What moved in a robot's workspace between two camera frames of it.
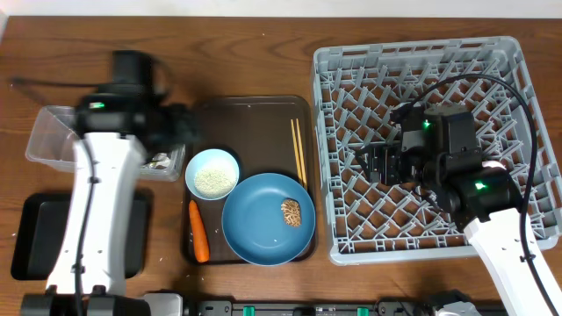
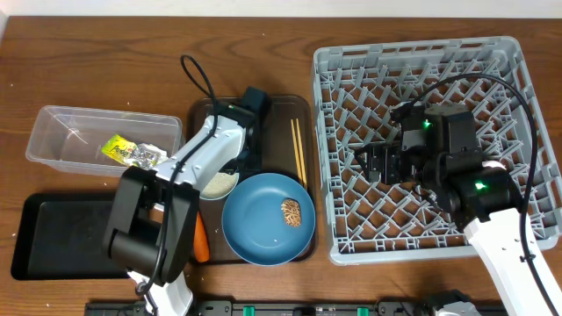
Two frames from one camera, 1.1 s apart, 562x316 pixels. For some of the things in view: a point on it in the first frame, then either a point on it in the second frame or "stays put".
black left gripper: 176,132 → 245,154
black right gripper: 381,158 stays put
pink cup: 492,163 stays put
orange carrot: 198,231 stays put
